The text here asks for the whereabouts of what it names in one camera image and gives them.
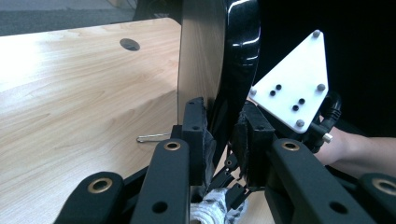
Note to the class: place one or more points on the panda print bag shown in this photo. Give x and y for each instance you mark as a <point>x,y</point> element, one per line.
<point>218,62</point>

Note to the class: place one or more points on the white patterned cloth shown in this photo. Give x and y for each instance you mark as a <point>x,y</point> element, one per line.
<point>211,208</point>

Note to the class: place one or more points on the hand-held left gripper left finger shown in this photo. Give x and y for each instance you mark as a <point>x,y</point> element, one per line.
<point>194,140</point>

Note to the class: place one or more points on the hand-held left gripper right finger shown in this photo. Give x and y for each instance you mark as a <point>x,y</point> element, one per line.
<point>253,146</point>

